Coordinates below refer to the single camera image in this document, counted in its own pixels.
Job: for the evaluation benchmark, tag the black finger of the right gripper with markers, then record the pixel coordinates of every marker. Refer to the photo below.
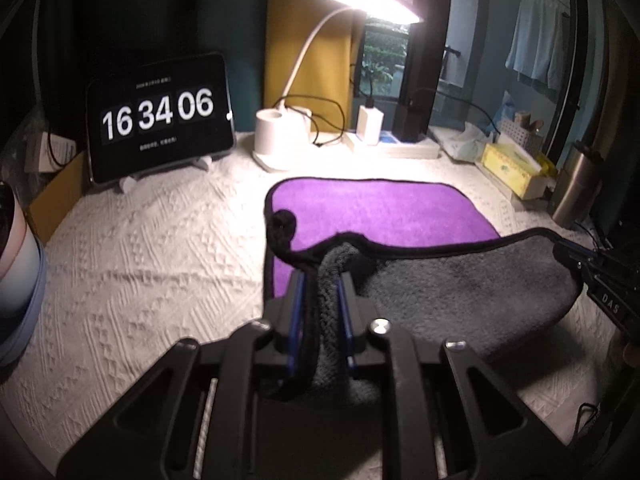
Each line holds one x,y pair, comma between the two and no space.
579,260

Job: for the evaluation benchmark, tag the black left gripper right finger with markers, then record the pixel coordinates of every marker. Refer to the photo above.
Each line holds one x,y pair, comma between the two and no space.
361,331

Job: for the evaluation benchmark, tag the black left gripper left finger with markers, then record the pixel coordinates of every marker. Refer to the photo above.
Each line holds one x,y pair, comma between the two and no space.
278,352

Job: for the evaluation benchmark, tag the purple and grey towel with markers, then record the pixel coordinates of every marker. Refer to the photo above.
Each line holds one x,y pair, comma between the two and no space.
426,258

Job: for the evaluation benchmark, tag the stainless steel thermos bottle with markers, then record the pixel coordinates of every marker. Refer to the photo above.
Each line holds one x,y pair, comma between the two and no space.
577,186

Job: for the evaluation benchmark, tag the yellow tissue box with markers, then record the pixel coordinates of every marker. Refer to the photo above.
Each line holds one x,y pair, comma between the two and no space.
511,165

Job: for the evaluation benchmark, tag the white textured tablecloth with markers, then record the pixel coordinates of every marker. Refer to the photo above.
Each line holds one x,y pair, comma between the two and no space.
181,255

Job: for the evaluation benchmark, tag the white plastic basket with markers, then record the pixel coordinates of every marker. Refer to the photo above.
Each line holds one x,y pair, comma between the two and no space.
523,130

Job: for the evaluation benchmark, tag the white wet wipes pack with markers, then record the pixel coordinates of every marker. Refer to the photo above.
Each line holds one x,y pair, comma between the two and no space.
463,146

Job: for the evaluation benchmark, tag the white power strip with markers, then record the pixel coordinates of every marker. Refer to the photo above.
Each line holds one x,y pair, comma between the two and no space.
389,146

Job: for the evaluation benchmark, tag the white desk lamp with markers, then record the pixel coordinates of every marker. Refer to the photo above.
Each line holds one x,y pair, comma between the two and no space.
307,68

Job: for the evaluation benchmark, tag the white charger adapter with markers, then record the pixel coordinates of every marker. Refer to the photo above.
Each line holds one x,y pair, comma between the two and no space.
369,124

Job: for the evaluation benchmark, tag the light blue hanging shirt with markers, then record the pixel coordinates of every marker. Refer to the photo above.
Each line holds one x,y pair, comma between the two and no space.
538,47

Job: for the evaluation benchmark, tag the white tablet stand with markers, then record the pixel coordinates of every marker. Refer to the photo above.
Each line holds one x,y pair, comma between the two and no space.
126,184

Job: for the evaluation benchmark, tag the black rectangular stand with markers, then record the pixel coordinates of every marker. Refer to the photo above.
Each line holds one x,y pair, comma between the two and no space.
426,46

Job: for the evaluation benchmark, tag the black tablet showing clock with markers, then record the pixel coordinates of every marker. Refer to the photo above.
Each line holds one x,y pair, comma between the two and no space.
159,116

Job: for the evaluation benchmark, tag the pastel striped cup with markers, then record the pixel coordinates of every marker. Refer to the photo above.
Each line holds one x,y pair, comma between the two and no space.
23,278

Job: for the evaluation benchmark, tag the brown cardboard box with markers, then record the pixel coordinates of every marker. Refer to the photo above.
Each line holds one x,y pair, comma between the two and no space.
56,201

